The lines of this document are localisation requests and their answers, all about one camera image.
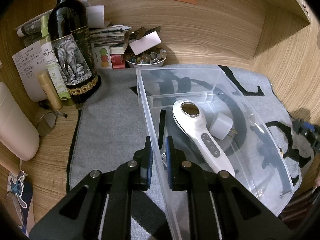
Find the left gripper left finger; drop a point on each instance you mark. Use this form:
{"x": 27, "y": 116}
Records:
{"x": 144, "y": 158}

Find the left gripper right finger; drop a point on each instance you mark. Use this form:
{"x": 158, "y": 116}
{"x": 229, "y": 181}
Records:
{"x": 175, "y": 158}

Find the clear plastic storage box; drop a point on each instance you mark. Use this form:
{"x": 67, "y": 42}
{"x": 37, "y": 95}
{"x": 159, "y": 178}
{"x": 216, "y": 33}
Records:
{"x": 215, "y": 139}

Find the white plug adapter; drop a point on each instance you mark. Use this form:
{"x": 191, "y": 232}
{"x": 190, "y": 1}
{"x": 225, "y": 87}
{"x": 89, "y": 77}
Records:
{"x": 222, "y": 126}

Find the white handheld massager device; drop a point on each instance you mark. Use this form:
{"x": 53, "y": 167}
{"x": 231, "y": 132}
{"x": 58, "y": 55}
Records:
{"x": 191, "y": 120}

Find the grey mat with black letters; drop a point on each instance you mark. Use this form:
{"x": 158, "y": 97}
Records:
{"x": 112, "y": 127}

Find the white bowl of beads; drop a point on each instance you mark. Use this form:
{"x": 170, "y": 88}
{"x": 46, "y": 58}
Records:
{"x": 153, "y": 57}

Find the round glass lens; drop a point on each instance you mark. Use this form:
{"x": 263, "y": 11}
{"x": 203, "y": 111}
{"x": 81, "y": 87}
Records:
{"x": 46, "y": 124}

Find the fruit picture card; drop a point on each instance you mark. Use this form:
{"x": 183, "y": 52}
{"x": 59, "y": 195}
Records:
{"x": 102, "y": 57}

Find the gold lip balm tube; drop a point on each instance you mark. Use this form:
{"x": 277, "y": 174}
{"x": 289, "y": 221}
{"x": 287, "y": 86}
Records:
{"x": 49, "y": 89}

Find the white card on bowl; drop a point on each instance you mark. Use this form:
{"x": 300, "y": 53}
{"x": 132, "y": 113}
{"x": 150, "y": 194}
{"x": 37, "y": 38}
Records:
{"x": 145, "y": 43}

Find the stack of books and papers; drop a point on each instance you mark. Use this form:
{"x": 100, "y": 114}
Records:
{"x": 104, "y": 33}

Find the blue cartoon sticker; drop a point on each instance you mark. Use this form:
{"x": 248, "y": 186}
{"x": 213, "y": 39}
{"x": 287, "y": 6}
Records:
{"x": 19, "y": 201}

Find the dark elephant label wine bottle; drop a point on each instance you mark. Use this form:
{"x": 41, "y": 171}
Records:
{"x": 69, "y": 35}

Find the white handwritten paper note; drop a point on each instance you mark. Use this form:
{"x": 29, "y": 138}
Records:
{"x": 29, "y": 61}

